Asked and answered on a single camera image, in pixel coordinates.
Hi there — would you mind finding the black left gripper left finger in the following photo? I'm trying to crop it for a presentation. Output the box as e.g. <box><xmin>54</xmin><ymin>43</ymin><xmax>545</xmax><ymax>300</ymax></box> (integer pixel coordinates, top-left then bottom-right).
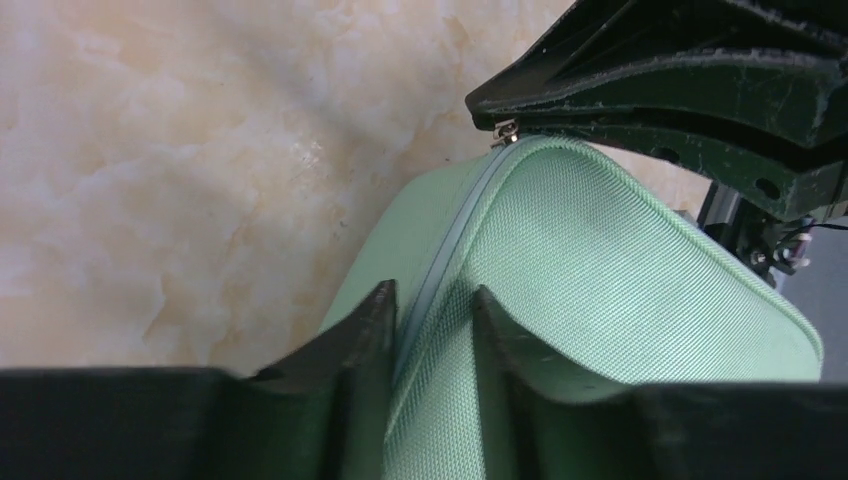
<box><xmin>1</xmin><ymin>280</ymin><xmax>397</xmax><ymax>479</ymax></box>

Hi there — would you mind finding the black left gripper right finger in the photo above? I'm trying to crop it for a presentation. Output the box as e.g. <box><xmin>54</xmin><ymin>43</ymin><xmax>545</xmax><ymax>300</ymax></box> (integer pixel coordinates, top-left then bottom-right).
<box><xmin>473</xmin><ymin>287</ymin><xmax>847</xmax><ymax>479</ymax></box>

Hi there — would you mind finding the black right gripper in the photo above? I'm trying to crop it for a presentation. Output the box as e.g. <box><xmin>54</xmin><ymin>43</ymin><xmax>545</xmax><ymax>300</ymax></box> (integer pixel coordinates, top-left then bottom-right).
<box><xmin>466</xmin><ymin>1</ymin><xmax>847</xmax><ymax>289</ymax></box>

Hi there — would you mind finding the green plastic medicine box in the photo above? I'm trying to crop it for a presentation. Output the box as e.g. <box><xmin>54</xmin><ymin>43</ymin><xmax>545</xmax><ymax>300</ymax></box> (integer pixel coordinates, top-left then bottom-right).
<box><xmin>323</xmin><ymin>136</ymin><xmax>823</xmax><ymax>479</ymax></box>

